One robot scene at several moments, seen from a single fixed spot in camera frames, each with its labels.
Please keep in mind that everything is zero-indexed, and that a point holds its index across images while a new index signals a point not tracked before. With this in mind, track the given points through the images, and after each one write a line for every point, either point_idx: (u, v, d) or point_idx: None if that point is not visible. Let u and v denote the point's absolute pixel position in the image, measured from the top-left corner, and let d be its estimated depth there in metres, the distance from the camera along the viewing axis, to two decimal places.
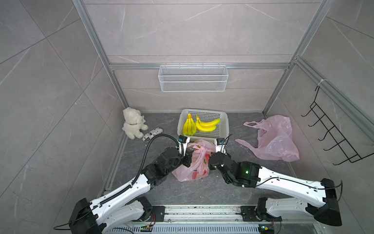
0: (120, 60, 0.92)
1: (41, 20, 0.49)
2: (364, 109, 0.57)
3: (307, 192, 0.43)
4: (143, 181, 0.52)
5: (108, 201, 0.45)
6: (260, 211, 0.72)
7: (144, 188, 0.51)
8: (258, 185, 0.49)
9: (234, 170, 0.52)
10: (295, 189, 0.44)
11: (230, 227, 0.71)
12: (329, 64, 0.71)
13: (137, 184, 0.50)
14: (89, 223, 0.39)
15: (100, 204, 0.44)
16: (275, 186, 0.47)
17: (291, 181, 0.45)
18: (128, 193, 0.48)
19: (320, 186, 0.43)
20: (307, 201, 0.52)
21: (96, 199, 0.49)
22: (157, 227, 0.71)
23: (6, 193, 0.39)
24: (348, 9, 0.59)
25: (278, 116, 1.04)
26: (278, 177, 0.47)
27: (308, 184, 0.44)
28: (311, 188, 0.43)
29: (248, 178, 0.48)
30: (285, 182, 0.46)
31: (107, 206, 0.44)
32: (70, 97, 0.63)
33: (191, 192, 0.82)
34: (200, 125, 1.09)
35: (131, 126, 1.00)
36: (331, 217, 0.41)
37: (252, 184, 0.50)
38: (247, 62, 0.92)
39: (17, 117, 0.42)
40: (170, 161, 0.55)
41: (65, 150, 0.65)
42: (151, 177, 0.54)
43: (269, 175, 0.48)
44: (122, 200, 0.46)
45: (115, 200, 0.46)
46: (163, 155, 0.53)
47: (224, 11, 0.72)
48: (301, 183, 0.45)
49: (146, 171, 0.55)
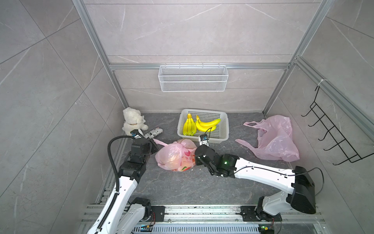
0: (119, 60, 0.92)
1: (41, 20, 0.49)
2: (364, 109, 0.57)
3: (277, 179, 0.45)
4: (128, 182, 0.49)
5: (105, 220, 0.42)
6: (259, 210, 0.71)
7: (132, 185, 0.50)
8: (237, 176, 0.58)
9: (216, 162, 0.57)
10: (266, 176, 0.47)
11: (230, 227, 0.71)
12: (329, 64, 0.71)
13: (123, 187, 0.48)
14: None
15: (100, 228, 0.40)
16: (250, 175, 0.50)
17: (264, 169, 0.48)
18: (120, 200, 0.46)
19: (289, 173, 0.45)
20: (280, 188, 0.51)
21: (91, 228, 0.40)
22: (157, 227, 0.71)
23: (6, 193, 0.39)
24: (349, 9, 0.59)
25: (278, 116, 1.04)
26: (253, 166, 0.50)
27: (279, 170, 0.47)
28: (282, 175, 0.45)
29: (227, 168, 0.53)
30: (258, 170, 0.49)
31: (108, 224, 0.41)
32: (70, 97, 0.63)
33: (191, 192, 0.82)
34: (200, 125, 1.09)
35: (131, 126, 1.00)
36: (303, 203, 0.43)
37: (231, 173, 0.54)
38: (247, 63, 0.93)
39: (16, 116, 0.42)
40: (142, 149, 0.57)
41: (65, 151, 0.65)
42: (131, 172, 0.52)
43: (245, 164, 0.52)
44: (120, 209, 0.45)
45: (112, 214, 0.43)
46: (134, 146, 0.53)
47: (224, 10, 0.72)
48: (274, 171, 0.47)
49: (123, 172, 0.52)
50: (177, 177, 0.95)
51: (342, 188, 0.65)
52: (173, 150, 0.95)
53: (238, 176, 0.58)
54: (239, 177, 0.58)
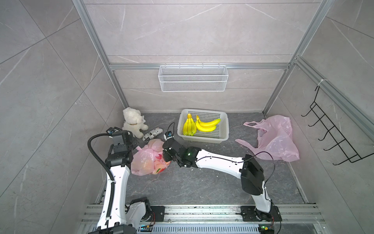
0: (120, 60, 0.92)
1: (41, 20, 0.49)
2: (364, 109, 0.57)
3: (229, 166, 0.51)
4: (120, 170, 0.48)
5: (112, 207, 0.41)
6: (259, 211, 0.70)
7: (125, 171, 0.49)
8: (199, 165, 0.59)
9: (181, 153, 0.62)
10: (221, 165, 0.53)
11: (230, 227, 0.71)
12: (329, 64, 0.71)
13: (118, 175, 0.47)
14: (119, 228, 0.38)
15: (109, 216, 0.40)
16: (207, 164, 0.56)
17: (220, 158, 0.54)
18: (119, 187, 0.45)
19: (239, 160, 0.52)
20: (231, 174, 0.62)
21: (100, 220, 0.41)
22: (157, 227, 0.71)
23: (6, 193, 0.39)
24: (349, 9, 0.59)
25: (278, 116, 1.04)
26: (211, 156, 0.56)
27: (232, 159, 0.53)
28: (233, 162, 0.52)
29: (190, 159, 0.58)
30: (215, 160, 0.54)
31: (116, 210, 0.41)
32: (70, 96, 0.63)
33: (191, 192, 0.82)
34: (200, 125, 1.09)
35: (131, 126, 1.00)
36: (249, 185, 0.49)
37: (194, 164, 0.59)
38: (247, 62, 0.92)
39: (16, 116, 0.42)
40: (125, 137, 0.57)
41: (65, 151, 0.65)
42: (121, 160, 0.51)
43: (204, 154, 0.58)
44: (122, 195, 0.45)
45: (116, 202, 0.42)
46: (117, 137, 0.54)
47: (224, 11, 0.72)
48: (227, 159, 0.53)
49: (111, 163, 0.50)
50: (177, 177, 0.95)
51: (342, 187, 0.65)
52: (144, 155, 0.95)
53: (199, 165, 0.59)
54: (200, 166, 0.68)
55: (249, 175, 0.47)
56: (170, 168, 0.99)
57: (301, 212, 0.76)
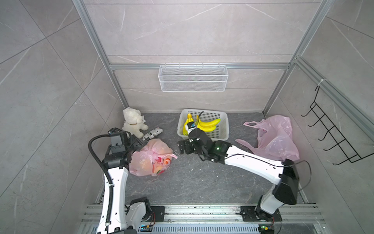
0: (120, 60, 0.92)
1: (41, 20, 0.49)
2: (364, 109, 0.57)
3: (266, 169, 0.46)
4: (118, 172, 0.47)
5: (111, 212, 0.40)
6: (259, 209, 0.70)
7: (124, 173, 0.47)
8: (228, 163, 0.54)
9: (209, 146, 0.56)
10: (255, 166, 0.48)
11: (230, 227, 0.71)
12: (329, 64, 0.71)
13: (116, 178, 0.46)
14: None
15: (108, 222, 0.39)
16: (239, 163, 0.51)
17: (254, 158, 0.49)
18: (118, 190, 0.44)
19: (278, 164, 0.46)
20: (267, 179, 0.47)
21: (100, 226, 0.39)
22: (157, 227, 0.71)
23: (6, 193, 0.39)
24: (349, 9, 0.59)
25: (278, 116, 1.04)
26: (245, 154, 0.51)
27: (269, 160, 0.48)
28: (271, 165, 0.46)
29: (218, 153, 0.53)
30: (250, 159, 0.49)
31: (116, 215, 0.40)
32: (70, 97, 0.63)
33: (192, 192, 0.82)
34: (200, 125, 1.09)
35: (131, 126, 1.00)
36: (284, 192, 0.45)
37: (221, 160, 0.55)
38: (247, 62, 0.92)
39: (16, 116, 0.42)
40: (124, 137, 0.56)
41: (65, 151, 0.65)
42: (119, 162, 0.48)
43: (237, 150, 0.52)
44: (121, 198, 0.44)
45: (116, 205, 0.41)
46: (115, 136, 0.52)
47: (224, 11, 0.72)
48: (263, 160, 0.48)
49: (108, 164, 0.48)
50: (177, 177, 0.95)
51: (342, 187, 0.65)
52: (143, 156, 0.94)
53: (230, 163, 0.53)
54: (229, 164, 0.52)
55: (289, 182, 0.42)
56: (170, 168, 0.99)
57: (301, 212, 0.76)
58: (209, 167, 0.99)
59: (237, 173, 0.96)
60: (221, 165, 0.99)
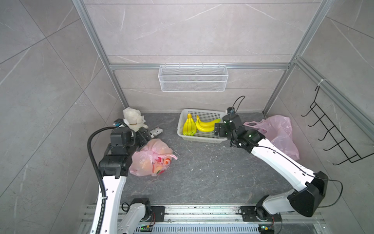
0: (119, 60, 0.92)
1: (41, 20, 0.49)
2: (364, 109, 0.57)
3: (294, 172, 0.44)
4: (114, 182, 0.42)
5: (102, 228, 0.37)
6: (258, 205, 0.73)
7: (120, 184, 0.43)
8: (256, 154, 0.53)
9: (239, 132, 0.57)
10: (284, 165, 0.46)
11: (230, 227, 0.71)
12: (329, 64, 0.71)
13: (111, 188, 0.41)
14: None
15: None
16: (267, 157, 0.50)
17: (285, 158, 0.47)
18: (111, 203, 0.40)
19: (310, 173, 0.43)
20: (290, 182, 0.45)
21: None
22: (157, 227, 0.71)
23: (6, 193, 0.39)
24: (349, 9, 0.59)
25: (278, 116, 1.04)
26: (276, 150, 0.49)
27: (300, 165, 0.45)
28: (301, 171, 0.44)
29: (248, 140, 0.52)
30: (280, 157, 0.47)
31: (105, 232, 0.37)
32: (70, 97, 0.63)
33: (191, 192, 0.82)
34: (200, 125, 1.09)
35: (131, 126, 1.00)
36: (303, 200, 0.43)
37: (250, 147, 0.53)
38: (247, 62, 0.92)
39: (17, 116, 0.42)
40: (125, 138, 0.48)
41: (65, 151, 0.65)
42: (116, 169, 0.43)
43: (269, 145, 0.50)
44: (114, 212, 0.40)
45: (107, 221, 0.38)
46: (114, 136, 0.45)
47: (224, 11, 0.72)
48: (294, 163, 0.46)
49: (105, 170, 0.43)
50: (177, 177, 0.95)
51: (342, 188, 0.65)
52: (143, 156, 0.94)
53: (257, 154, 0.53)
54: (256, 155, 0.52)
55: (315, 193, 0.39)
56: (170, 168, 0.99)
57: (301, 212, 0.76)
58: (209, 168, 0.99)
59: (237, 173, 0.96)
60: (221, 165, 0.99)
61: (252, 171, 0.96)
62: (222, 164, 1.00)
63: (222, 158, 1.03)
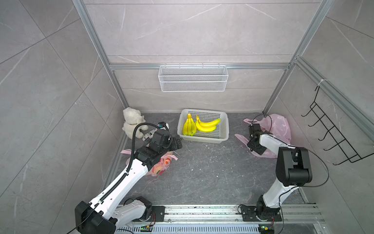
0: (120, 60, 0.92)
1: (41, 20, 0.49)
2: (364, 109, 0.57)
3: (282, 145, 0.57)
4: (139, 166, 0.49)
5: (109, 194, 0.43)
6: (259, 200, 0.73)
7: (142, 172, 0.50)
8: (260, 141, 0.72)
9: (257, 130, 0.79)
10: (276, 142, 0.60)
11: (230, 227, 0.71)
12: (328, 64, 0.71)
13: (134, 169, 0.48)
14: (97, 221, 0.38)
15: (101, 202, 0.41)
16: (266, 139, 0.67)
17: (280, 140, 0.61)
18: (127, 181, 0.46)
19: None
20: None
21: (95, 198, 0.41)
22: (157, 227, 0.71)
23: (6, 193, 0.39)
24: (349, 9, 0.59)
25: (273, 115, 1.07)
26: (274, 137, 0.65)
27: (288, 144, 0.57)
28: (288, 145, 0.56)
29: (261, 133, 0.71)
30: (276, 139, 0.62)
31: (110, 200, 0.42)
32: (70, 97, 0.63)
33: (192, 192, 0.82)
34: (200, 125, 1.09)
35: (131, 126, 1.00)
36: (280, 163, 0.53)
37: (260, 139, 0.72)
38: (247, 62, 0.92)
39: (16, 116, 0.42)
40: (163, 140, 0.57)
41: (65, 151, 0.65)
42: (145, 158, 0.51)
43: (271, 135, 0.68)
44: (124, 190, 0.45)
45: (117, 192, 0.43)
46: (157, 134, 0.54)
47: (224, 11, 0.72)
48: (284, 142, 0.59)
49: (138, 154, 0.52)
50: (177, 177, 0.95)
51: (342, 188, 0.65)
52: None
53: (261, 142, 0.71)
54: (262, 144, 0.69)
55: (285, 150, 0.51)
56: (170, 168, 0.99)
57: (301, 212, 0.76)
58: (209, 168, 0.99)
59: (237, 173, 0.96)
60: (221, 165, 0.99)
61: (252, 171, 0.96)
62: (222, 164, 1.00)
63: (222, 158, 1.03)
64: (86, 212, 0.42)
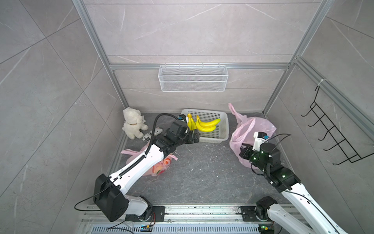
0: (119, 60, 0.92)
1: (41, 20, 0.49)
2: (364, 109, 0.57)
3: (329, 231, 0.41)
4: (157, 152, 0.51)
5: (127, 172, 0.45)
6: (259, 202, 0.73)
7: (158, 157, 0.51)
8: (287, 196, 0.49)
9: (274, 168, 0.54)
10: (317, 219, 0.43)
11: (230, 227, 0.71)
12: (328, 64, 0.71)
13: (151, 154, 0.50)
14: (114, 193, 0.40)
15: (120, 177, 0.44)
16: (299, 204, 0.48)
17: (320, 211, 0.44)
18: (143, 164, 0.48)
19: None
20: None
21: (114, 172, 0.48)
22: (157, 227, 0.71)
23: (6, 193, 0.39)
24: (349, 9, 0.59)
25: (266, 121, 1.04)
26: (310, 201, 0.46)
27: (336, 226, 0.42)
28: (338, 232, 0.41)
29: (282, 180, 0.50)
30: (313, 208, 0.45)
31: (127, 177, 0.44)
32: (70, 97, 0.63)
33: (192, 192, 0.82)
34: (200, 125, 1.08)
35: (131, 126, 1.00)
36: None
37: (281, 187, 0.52)
38: (247, 63, 0.93)
39: (16, 116, 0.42)
40: (180, 130, 0.58)
41: (65, 151, 0.65)
42: (163, 145, 0.53)
43: (303, 192, 0.48)
44: (140, 170, 0.47)
45: (134, 171, 0.46)
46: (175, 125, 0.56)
47: (224, 11, 0.72)
48: (328, 222, 0.42)
49: (157, 141, 0.55)
50: (177, 177, 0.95)
51: (342, 188, 0.65)
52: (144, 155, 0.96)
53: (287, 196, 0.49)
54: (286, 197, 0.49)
55: None
56: (170, 168, 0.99)
57: None
58: (209, 168, 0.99)
59: (237, 173, 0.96)
60: (221, 165, 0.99)
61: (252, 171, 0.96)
62: (223, 164, 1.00)
63: (222, 158, 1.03)
64: (105, 185, 0.45)
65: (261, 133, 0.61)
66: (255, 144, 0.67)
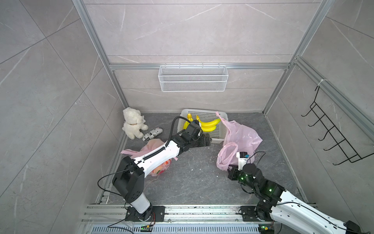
0: (120, 60, 0.92)
1: (41, 20, 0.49)
2: (364, 109, 0.57)
3: (325, 225, 0.46)
4: (175, 147, 0.56)
5: (149, 158, 0.50)
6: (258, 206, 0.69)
7: (175, 152, 0.57)
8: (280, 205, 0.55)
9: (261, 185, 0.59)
10: (312, 219, 0.48)
11: (230, 227, 0.71)
12: (328, 64, 0.71)
13: (170, 147, 0.56)
14: (137, 172, 0.44)
15: (143, 161, 0.48)
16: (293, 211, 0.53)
17: (311, 210, 0.49)
18: (163, 153, 0.53)
19: (341, 224, 0.45)
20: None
21: (138, 156, 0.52)
22: (157, 227, 0.71)
23: (6, 193, 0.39)
24: (349, 9, 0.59)
25: (252, 132, 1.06)
26: (299, 204, 0.52)
27: (327, 218, 0.47)
28: (331, 224, 0.46)
29: (271, 195, 0.56)
30: (305, 211, 0.50)
31: (149, 163, 0.48)
32: (70, 97, 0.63)
33: (192, 192, 0.82)
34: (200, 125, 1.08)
35: (131, 126, 1.00)
36: None
37: (273, 201, 0.57)
38: (247, 63, 0.93)
39: (16, 116, 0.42)
40: (196, 132, 0.64)
41: (65, 151, 0.65)
42: (179, 144, 0.58)
43: (291, 198, 0.53)
44: (161, 159, 0.52)
45: (155, 158, 0.50)
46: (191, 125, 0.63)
47: (224, 11, 0.72)
48: (320, 216, 0.48)
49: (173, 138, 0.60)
50: (177, 177, 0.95)
51: (343, 188, 0.65)
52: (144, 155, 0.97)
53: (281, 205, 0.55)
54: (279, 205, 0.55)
55: None
56: (170, 168, 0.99)
57: None
58: (209, 168, 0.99)
59: None
60: None
61: None
62: None
63: None
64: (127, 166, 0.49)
65: (242, 153, 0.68)
66: (239, 165, 0.72)
